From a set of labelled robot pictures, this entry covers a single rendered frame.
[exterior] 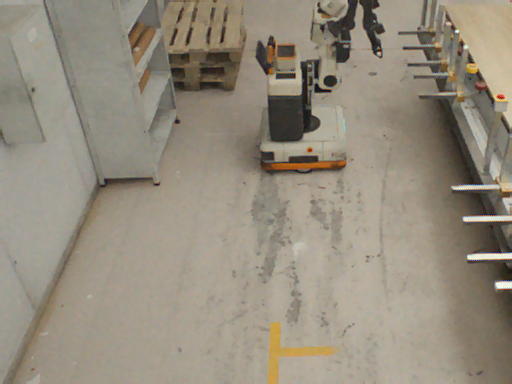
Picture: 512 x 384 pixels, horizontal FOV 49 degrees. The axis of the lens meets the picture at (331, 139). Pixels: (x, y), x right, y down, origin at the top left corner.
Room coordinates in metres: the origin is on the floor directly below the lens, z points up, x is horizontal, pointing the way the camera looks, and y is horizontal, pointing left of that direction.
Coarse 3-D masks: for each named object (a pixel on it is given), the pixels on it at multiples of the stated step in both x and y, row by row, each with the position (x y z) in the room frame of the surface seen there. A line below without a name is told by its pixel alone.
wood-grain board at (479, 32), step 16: (448, 16) 4.50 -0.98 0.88; (464, 16) 4.46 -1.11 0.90; (480, 16) 4.46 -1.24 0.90; (496, 16) 4.46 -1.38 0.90; (464, 32) 4.13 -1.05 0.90; (480, 32) 4.14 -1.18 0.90; (496, 32) 4.14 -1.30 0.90; (480, 48) 3.85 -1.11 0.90; (496, 48) 3.85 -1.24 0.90; (480, 64) 3.59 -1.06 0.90; (496, 64) 3.59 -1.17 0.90; (496, 80) 3.35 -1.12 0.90
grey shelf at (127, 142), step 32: (64, 0) 3.27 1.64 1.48; (96, 0) 3.28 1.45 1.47; (128, 0) 3.84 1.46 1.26; (64, 32) 3.27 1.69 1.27; (96, 32) 3.28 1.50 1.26; (128, 32) 3.35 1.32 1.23; (160, 32) 4.10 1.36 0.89; (96, 64) 3.27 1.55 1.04; (128, 64) 3.28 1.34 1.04; (160, 64) 4.17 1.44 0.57; (96, 96) 3.27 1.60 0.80; (128, 96) 3.28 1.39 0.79; (160, 96) 3.76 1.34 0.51; (96, 128) 3.27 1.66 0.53; (128, 128) 3.28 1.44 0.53; (160, 128) 3.86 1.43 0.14; (96, 160) 3.26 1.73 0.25; (128, 160) 3.28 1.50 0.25
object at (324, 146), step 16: (320, 112) 3.90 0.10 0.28; (336, 112) 3.91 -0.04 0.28; (304, 128) 3.68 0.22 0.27; (320, 128) 3.67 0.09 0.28; (336, 128) 3.67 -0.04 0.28; (272, 144) 3.45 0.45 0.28; (288, 144) 3.45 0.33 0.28; (304, 144) 3.46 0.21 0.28; (320, 144) 3.46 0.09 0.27; (336, 144) 3.46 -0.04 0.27; (272, 160) 3.42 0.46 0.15; (288, 160) 3.42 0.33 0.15; (304, 160) 3.43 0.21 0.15; (320, 160) 3.44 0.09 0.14; (336, 160) 3.45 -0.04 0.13
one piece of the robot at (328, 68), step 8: (320, 16) 3.63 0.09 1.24; (328, 16) 3.64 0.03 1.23; (312, 24) 3.80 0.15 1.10; (320, 24) 3.60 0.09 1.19; (312, 32) 3.68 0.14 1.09; (320, 32) 3.61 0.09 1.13; (312, 40) 3.67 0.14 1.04; (320, 40) 3.67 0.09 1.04; (328, 40) 3.67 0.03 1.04; (320, 48) 3.69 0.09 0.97; (328, 48) 3.68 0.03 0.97; (320, 56) 3.67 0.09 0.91; (328, 56) 3.68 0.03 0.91; (320, 64) 3.66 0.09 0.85; (328, 64) 3.64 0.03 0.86; (336, 64) 3.66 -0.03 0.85; (320, 72) 3.65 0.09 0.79; (328, 72) 3.64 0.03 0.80; (336, 72) 3.64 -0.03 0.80; (320, 80) 3.64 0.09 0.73; (328, 80) 3.64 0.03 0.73; (336, 80) 3.64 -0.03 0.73; (328, 88) 3.64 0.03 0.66; (336, 88) 3.64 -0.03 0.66
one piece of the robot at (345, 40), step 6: (342, 30) 3.84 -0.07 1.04; (348, 30) 3.84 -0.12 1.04; (342, 36) 3.74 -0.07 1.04; (348, 36) 3.74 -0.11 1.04; (342, 42) 3.64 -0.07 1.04; (348, 42) 3.64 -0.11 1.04; (336, 48) 3.62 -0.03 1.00; (342, 48) 3.62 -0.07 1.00; (348, 48) 3.63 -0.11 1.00; (336, 54) 3.62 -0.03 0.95; (342, 54) 3.62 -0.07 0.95; (348, 54) 3.63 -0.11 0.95; (336, 60) 3.62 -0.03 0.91; (342, 60) 3.62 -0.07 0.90
